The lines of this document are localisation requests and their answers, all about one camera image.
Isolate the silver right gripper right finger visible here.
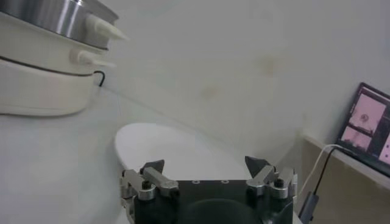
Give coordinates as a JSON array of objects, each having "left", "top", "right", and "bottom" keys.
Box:
[{"left": 244, "top": 155, "right": 298, "bottom": 200}]

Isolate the white laptop cable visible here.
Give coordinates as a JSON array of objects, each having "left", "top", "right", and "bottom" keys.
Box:
[{"left": 297, "top": 144, "right": 345, "bottom": 198}]

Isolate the cream electric cooker base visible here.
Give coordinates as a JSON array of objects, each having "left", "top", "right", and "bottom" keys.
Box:
[{"left": 0, "top": 12, "right": 118, "bottom": 117}]

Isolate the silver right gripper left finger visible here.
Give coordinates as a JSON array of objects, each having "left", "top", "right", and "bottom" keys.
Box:
[{"left": 120, "top": 159, "right": 180, "bottom": 201}]

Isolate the black inline adapter with cable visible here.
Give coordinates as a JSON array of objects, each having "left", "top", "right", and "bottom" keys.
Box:
[{"left": 298, "top": 147, "right": 342, "bottom": 224}]

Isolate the grey laptop with pink screen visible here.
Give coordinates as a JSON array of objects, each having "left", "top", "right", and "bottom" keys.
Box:
[{"left": 336, "top": 82, "right": 390, "bottom": 179}]

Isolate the black cooker power cord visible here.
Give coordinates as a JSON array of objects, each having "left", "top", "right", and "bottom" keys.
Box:
[{"left": 93, "top": 70, "right": 106, "bottom": 88}]

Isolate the white round plate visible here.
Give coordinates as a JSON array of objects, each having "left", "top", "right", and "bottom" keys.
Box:
[{"left": 114, "top": 122, "right": 254, "bottom": 181}]

